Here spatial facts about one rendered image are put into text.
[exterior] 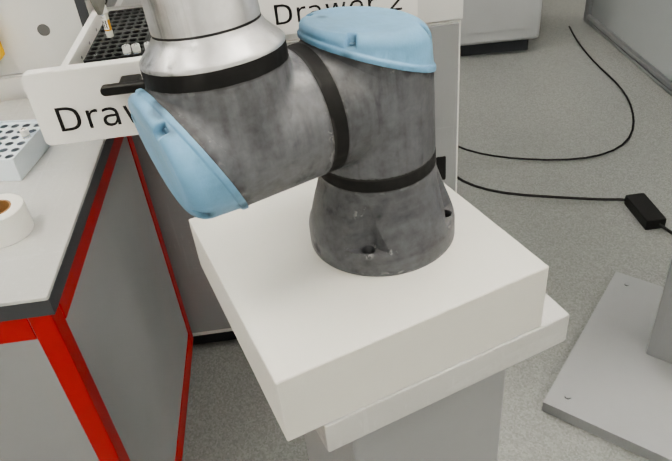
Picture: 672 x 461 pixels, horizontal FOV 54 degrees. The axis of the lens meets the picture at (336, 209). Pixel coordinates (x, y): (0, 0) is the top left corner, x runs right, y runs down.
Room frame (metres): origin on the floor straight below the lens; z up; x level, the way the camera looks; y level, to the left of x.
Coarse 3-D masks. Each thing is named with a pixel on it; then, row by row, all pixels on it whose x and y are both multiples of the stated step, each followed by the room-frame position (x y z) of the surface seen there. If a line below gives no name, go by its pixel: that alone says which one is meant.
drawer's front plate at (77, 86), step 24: (48, 72) 0.85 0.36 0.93; (72, 72) 0.85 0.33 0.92; (96, 72) 0.85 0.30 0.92; (120, 72) 0.86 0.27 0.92; (48, 96) 0.85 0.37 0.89; (72, 96) 0.85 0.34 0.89; (96, 96) 0.85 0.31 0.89; (120, 96) 0.86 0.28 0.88; (48, 120) 0.85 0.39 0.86; (72, 120) 0.85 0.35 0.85; (96, 120) 0.85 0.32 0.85; (48, 144) 0.85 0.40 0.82
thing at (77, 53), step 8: (112, 8) 1.21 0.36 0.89; (120, 8) 1.21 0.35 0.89; (128, 8) 1.21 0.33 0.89; (96, 16) 1.18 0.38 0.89; (88, 24) 1.13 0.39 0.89; (96, 24) 1.16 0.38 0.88; (80, 32) 1.09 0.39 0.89; (88, 32) 1.10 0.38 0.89; (96, 32) 1.15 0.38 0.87; (80, 40) 1.06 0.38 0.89; (88, 40) 1.09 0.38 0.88; (72, 48) 1.02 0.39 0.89; (80, 48) 1.04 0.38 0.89; (88, 48) 1.08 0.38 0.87; (72, 56) 0.99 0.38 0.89; (80, 56) 1.02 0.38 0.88; (64, 64) 0.96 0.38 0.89
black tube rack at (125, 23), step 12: (108, 12) 1.16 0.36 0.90; (120, 12) 1.17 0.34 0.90; (132, 12) 1.15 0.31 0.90; (120, 24) 1.10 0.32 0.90; (132, 24) 1.10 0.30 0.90; (144, 24) 1.08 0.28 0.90; (96, 36) 1.05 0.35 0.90; (120, 36) 1.04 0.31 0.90; (132, 36) 1.04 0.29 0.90; (144, 36) 1.03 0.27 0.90; (96, 48) 1.00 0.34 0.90; (108, 48) 0.99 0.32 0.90; (120, 48) 0.99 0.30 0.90; (144, 48) 0.97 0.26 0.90
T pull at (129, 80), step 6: (120, 78) 0.85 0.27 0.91; (126, 78) 0.84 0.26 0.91; (132, 78) 0.84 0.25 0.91; (138, 78) 0.84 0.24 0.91; (108, 84) 0.83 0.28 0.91; (114, 84) 0.82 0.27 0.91; (120, 84) 0.82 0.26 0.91; (126, 84) 0.82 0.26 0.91; (132, 84) 0.82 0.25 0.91; (138, 84) 0.82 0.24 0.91; (144, 84) 0.82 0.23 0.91; (102, 90) 0.82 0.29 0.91; (108, 90) 0.82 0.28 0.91; (114, 90) 0.82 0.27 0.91; (120, 90) 0.82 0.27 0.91; (126, 90) 0.82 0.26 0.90; (132, 90) 0.82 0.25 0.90
